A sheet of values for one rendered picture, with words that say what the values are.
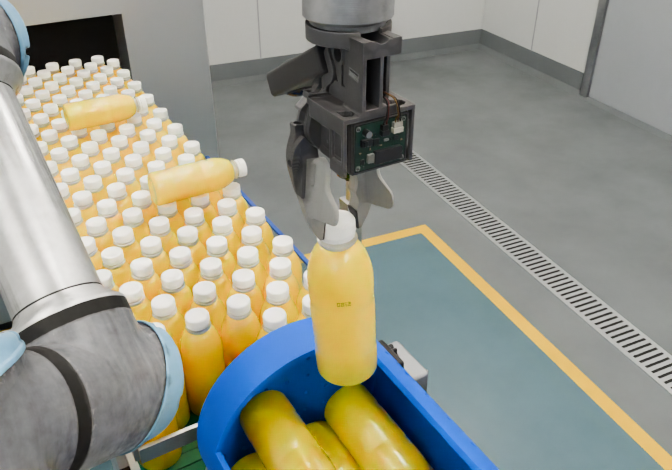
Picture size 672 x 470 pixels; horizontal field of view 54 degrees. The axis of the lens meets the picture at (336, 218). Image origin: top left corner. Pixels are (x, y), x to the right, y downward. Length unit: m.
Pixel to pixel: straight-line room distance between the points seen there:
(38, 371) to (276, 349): 0.34
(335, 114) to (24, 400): 0.32
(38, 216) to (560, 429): 2.07
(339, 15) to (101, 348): 0.35
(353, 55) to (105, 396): 0.34
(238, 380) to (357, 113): 0.41
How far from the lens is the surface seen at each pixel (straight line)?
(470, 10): 6.19
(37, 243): 0.66
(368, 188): 0.64
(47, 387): 0.57
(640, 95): 4.95
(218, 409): 0.85
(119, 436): 0.62
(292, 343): 0.83
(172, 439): 1.09
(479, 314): 2.86
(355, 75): 0.53
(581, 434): 2.49
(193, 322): 1.08
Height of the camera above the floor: 1.79
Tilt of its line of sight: 31 degrees down
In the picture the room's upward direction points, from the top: straight up
